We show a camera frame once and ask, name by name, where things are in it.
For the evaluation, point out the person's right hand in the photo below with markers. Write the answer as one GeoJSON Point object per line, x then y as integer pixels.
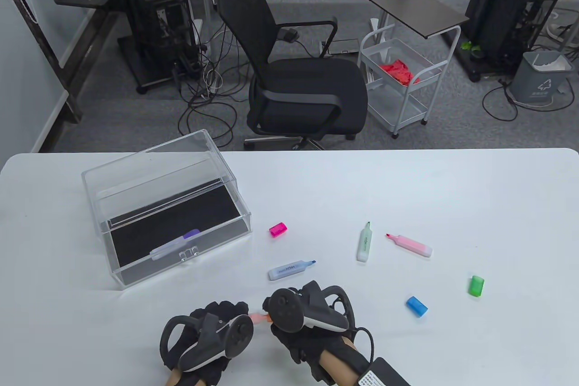
{"type": "Point", "coordinates": [307, 345]}

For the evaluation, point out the grey left hand controller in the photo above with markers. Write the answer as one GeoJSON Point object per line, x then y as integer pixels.
{"type": "Point", "coordinates": [226, 340]}

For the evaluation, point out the black frame post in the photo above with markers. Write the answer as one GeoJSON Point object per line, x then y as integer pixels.
{"type": "Point", "coordinates": [36, 37]}

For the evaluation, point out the purple highlighter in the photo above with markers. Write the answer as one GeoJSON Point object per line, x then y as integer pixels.
{"type": "Point", "coordinates": [167, 248]}

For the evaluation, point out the green highlighter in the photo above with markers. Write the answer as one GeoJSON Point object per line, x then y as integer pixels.
{"type": "Point", "coordinates": [364, 245]}

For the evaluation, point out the small green plant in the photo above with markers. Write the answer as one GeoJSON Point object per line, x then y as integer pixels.
{"type": "Point", "coordinates": [470, 47]}

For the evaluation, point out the grey trash bin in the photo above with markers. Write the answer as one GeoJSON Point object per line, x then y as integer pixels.
{"type": "Point", "coordinates": [540, 80]}

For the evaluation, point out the person's right forearm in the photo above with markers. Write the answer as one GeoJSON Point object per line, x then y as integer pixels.
{"type": "Point", "coordinates": [341, 363]}

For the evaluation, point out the clear acrylic drawer box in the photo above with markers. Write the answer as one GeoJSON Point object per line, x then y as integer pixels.
{"type": "Point", "coordinates": [135, 196]}

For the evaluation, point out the grey right hand controller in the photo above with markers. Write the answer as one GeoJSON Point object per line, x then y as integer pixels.
{"type": "Point", "coordinates": [289, 309]}

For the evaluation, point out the white rolling cart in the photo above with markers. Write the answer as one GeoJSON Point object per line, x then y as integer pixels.
{"type": "Point", "coordinates": [407, 101]}

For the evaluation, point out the black office chair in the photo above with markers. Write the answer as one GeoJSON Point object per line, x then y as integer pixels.
{"type": "Point", "coordinates": [312, 83]}

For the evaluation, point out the blue highlighter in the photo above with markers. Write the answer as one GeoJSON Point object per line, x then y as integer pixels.
{"type": "Point", "coordinates": [289, 269]}

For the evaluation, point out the pink highlighter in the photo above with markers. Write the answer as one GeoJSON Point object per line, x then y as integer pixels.
{"type": "Point", "coordinates": [414, 245]}

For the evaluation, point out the purple highlighter cap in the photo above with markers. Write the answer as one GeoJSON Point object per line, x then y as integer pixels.
{"type": "Point", "coordinates": [191, 234]}

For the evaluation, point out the green highlighter cap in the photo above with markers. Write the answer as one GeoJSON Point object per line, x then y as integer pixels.
{"type": "Point", "coordinates": [476, 286]}

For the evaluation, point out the black wrist module white label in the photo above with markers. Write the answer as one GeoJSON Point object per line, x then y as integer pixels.
{"type": "Point", "coordinates": [384, 374]}

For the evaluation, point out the dark side table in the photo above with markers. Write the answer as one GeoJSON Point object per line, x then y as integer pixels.
{"type": "Point", "coordinates": [416, 8]}

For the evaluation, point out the person's left hand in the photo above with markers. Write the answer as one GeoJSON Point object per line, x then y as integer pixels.
{"type": "Point", "coordinates": [226, 309]}

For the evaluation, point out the grey hand controller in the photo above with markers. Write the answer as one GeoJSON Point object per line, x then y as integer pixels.
{"type": "Point", "coordinates": [289, 309]}
{"type": "Point", "coordinates": [226, 340]}

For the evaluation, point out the orange highlighter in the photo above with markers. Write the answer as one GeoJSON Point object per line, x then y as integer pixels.
{"type": "Point", "coordinates": [256, 316]}

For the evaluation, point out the black equipment rack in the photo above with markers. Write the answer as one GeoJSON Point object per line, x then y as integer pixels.
{"type": "Point", "coordinates": [502, 10]}

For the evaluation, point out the red cloth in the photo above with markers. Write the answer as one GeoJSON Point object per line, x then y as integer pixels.
{"type": "Point", "coordinates": [398, 71]}

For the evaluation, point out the black computer tower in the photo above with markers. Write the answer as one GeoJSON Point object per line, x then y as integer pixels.
{"type": "Point", "coordinates": [154, 24]}

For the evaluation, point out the magenta highlighter cap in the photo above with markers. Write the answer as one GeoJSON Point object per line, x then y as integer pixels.
{"type": "Point", "coordinates": [278, 230]}

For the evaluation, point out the blue highlighter cap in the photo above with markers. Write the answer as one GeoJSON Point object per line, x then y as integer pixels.
{"type": "Point", "coordinates": [416, 306]}

